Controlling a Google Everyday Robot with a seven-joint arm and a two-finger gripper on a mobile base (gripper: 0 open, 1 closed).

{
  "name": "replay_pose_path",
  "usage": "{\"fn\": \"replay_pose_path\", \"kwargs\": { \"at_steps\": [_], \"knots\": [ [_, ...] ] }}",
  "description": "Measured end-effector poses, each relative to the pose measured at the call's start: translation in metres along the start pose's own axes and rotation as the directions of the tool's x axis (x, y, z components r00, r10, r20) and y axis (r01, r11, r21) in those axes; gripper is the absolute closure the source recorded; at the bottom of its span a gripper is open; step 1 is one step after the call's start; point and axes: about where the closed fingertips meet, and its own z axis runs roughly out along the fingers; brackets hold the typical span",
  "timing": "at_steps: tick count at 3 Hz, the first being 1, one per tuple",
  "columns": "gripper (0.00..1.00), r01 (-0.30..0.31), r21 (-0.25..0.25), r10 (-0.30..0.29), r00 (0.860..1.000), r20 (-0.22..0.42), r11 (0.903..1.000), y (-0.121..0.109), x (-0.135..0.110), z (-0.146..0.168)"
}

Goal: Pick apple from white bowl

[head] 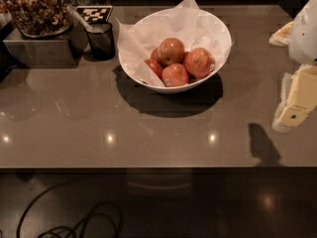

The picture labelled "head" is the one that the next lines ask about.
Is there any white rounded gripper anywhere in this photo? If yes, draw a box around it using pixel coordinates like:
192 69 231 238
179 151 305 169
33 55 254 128
268 0 317 132

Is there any right red apple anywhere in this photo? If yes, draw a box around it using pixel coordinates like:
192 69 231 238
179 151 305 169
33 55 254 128
183 48 216 78

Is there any white paper bowl liner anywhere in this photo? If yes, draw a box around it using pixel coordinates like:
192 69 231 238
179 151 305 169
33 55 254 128
117 0 232 94

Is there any front red apple with sticker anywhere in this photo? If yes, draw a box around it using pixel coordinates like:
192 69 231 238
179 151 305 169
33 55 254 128
161 63 189 87

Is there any white ceramic bowl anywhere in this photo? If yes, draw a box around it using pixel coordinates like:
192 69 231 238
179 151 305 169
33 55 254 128
118 7 232 94

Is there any top red apple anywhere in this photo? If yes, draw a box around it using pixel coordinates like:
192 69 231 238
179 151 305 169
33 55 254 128
158 38 184 66

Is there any hidden back red apple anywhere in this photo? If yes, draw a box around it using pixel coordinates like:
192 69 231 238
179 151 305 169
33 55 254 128
151 48 158 60

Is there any left red apple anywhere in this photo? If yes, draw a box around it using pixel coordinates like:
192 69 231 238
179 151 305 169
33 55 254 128
145 59 163 78

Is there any black mesh pen cup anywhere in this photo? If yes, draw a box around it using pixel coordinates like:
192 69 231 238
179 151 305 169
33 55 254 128
85 22 116 60

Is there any black white fiducial marker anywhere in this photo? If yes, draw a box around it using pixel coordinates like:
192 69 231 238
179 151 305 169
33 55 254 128
76 5 113 24

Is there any grey metal box stand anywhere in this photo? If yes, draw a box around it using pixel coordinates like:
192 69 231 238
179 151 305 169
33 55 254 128
4 25 88 68

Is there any white utensil in cup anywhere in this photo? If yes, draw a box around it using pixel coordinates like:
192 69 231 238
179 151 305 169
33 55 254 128
66 4 100 33

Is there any glass jar of nuts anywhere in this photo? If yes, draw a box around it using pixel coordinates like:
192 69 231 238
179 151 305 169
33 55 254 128
2 0 71 39

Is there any black cable on floor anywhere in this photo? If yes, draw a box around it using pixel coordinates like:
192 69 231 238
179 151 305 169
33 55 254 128
16 178 124 238

